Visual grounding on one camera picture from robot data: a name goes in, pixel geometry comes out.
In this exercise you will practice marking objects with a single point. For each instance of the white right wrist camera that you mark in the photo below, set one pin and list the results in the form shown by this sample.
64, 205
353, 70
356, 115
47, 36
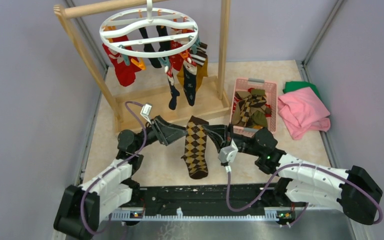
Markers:
228, 153

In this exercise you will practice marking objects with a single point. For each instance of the mustard sock striped cuff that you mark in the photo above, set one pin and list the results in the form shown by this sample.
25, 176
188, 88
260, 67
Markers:
198, 53

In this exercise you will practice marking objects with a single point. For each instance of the green folded cloth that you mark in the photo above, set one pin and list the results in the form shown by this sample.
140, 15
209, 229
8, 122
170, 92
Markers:
292, 86

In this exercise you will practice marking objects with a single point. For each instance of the navy blue sock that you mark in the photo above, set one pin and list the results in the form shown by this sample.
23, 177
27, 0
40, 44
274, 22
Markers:
174, 93

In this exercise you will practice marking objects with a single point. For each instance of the pink perforated plastic basket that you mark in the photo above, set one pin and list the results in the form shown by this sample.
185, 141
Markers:
243, 84

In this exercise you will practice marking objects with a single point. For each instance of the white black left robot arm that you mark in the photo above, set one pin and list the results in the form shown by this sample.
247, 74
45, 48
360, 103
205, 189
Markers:
83, 207

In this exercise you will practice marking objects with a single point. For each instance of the argyle patterned sock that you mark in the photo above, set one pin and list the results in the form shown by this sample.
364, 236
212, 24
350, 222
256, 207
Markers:
195, 148
245, 115

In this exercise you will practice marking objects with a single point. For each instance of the black hanging sock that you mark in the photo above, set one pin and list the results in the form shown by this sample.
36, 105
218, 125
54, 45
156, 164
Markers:
163, 46

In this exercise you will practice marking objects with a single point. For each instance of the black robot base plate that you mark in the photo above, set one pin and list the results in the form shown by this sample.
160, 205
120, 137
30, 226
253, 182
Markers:
206, 201

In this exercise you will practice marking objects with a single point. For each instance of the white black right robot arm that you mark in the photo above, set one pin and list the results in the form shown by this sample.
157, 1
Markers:
350, 191

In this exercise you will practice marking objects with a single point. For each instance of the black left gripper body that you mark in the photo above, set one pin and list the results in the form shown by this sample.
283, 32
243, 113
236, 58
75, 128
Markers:
151, 135

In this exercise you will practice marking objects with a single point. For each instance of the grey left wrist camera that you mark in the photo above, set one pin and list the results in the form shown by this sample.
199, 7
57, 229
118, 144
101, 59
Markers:
145, 112

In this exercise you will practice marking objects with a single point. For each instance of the pink folded cloth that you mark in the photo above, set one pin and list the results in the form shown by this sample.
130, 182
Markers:
302, 111

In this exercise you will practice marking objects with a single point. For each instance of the white round clip hanger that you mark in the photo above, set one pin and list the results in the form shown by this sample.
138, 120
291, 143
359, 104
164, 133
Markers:
120, 32

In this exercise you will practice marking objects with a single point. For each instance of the wooden hanger stand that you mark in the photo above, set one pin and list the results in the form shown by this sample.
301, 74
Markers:
151, 84

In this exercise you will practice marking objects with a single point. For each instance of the red bear sock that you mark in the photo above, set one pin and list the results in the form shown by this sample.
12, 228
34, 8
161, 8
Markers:
125, 74

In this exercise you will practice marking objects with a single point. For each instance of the navy sock red cuff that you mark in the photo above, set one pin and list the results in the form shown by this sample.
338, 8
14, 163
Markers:
190, 82

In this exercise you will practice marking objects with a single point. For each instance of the green striped sock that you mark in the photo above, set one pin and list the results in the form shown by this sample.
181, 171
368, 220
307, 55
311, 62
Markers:
260, 111

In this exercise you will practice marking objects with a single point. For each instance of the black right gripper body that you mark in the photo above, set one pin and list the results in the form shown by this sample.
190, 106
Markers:
243, 142

